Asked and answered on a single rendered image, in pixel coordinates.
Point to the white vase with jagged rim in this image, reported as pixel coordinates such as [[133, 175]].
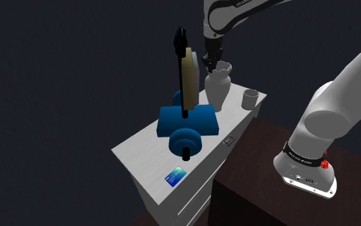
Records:
[[217, 89]]

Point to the white chest of drawers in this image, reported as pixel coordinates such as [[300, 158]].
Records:
[[145, 156]]

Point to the blue card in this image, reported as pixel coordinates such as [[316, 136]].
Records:
[[175, 176]]

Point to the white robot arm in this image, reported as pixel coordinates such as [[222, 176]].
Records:
[[324, 112]]

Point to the dark brown robot stand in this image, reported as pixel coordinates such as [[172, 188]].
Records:
[[261, 175]]

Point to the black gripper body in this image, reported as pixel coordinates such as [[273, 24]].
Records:
[[213, 51]]

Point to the grey cup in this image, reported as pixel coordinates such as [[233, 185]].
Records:
[[250, 99]]

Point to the olive and grey book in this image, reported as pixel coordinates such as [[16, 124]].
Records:
[[189, 81]]

